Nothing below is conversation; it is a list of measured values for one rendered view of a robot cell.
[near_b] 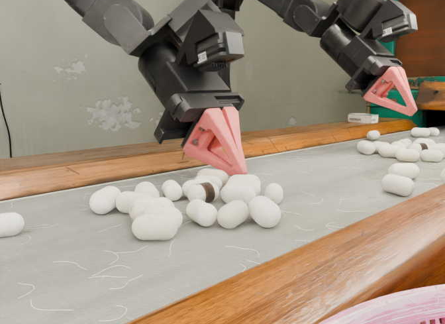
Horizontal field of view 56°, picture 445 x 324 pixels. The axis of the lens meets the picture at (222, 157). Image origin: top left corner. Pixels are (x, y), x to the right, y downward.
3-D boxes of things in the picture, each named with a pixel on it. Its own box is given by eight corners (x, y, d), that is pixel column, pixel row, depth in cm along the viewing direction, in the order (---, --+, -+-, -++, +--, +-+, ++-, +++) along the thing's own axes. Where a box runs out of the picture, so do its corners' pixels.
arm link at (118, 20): (239, 38, 57) (181, -32, 56) (237, 30, 48) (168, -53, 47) (176, 94, 59) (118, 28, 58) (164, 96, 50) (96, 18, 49)
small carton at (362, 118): (347, 122, 101) (347, 113, 100) (355, 120, 103) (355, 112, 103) (371, 123, 96) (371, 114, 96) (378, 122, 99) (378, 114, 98)
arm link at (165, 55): (213, 76, 54) (187, 44, 57) (193, 55, 49) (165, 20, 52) (173, 112, 55) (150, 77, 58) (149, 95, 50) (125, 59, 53)
